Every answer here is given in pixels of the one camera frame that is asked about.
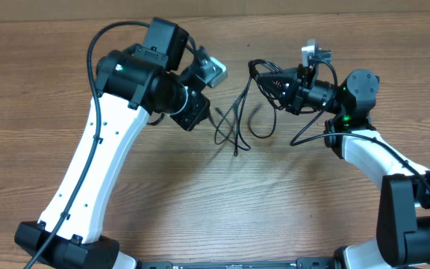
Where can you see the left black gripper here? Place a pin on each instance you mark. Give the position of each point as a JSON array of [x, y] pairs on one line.
[[199, 104]]

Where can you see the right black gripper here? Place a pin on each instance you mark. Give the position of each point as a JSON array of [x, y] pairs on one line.
[[292, 78]]

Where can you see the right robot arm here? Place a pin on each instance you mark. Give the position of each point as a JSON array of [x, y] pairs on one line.
[[403, 224]]

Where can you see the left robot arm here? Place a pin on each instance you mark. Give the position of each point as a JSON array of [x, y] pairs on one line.
[[164, 75]]

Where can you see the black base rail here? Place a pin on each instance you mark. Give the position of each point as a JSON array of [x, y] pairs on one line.
[[299, 263]]

